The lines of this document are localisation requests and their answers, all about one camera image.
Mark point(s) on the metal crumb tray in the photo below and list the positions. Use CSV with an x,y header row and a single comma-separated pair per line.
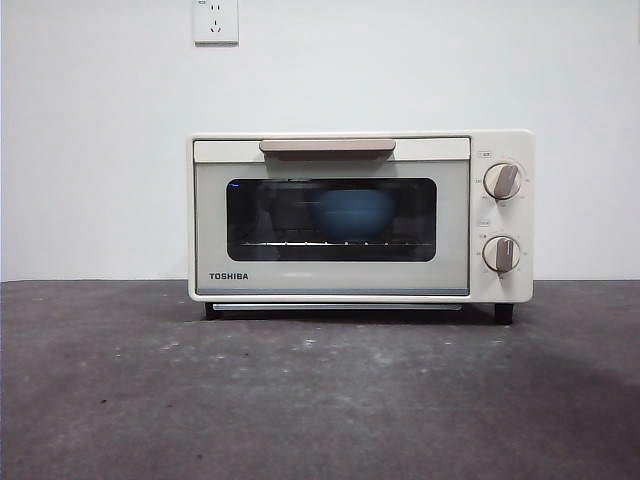
x,y
300,306

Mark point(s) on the large beige oven knob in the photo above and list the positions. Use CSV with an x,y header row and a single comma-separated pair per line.
x,y
504,181

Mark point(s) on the small beige oven knob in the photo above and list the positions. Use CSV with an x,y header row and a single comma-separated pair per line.
x,y
501,254

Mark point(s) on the cream Toshiba toaster oven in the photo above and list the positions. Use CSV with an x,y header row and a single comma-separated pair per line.
x,y
500,145

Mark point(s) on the black oven foot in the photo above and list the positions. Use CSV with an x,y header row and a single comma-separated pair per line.
x,y
504,313
210,311

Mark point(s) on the blue ribbed bowl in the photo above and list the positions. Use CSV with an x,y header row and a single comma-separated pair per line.
x,y
350,212

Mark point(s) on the white wall socket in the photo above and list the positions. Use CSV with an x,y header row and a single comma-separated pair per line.
x,y
216,22

